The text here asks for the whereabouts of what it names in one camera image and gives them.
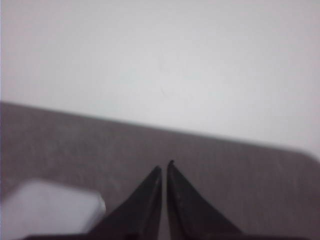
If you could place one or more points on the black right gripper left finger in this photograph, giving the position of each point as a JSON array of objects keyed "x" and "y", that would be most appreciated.
[{"x": 137, "y": 218}]

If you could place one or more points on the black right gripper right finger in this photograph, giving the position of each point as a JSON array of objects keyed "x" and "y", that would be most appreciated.
[{"x": 196, "y": 218}]

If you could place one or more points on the silver digital kitchen scale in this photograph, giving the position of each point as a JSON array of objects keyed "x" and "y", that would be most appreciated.
[{"x": 39, "y": 207}]

